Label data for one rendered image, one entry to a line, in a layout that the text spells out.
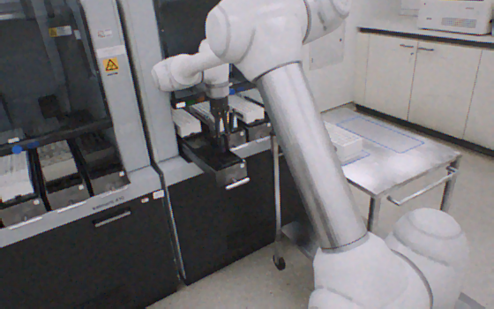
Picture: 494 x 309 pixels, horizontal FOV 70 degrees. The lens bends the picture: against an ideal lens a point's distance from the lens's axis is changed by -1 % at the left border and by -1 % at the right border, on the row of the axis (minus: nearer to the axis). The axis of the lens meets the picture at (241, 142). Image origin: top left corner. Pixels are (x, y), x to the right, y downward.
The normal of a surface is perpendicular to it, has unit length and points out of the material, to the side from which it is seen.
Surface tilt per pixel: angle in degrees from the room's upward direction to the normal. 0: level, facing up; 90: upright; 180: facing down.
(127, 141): 90
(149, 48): 90
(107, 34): 90
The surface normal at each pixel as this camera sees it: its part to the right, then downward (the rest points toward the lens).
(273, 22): 0.35, -0.07
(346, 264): -0.45, -0.51
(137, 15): 0.53, 0.34
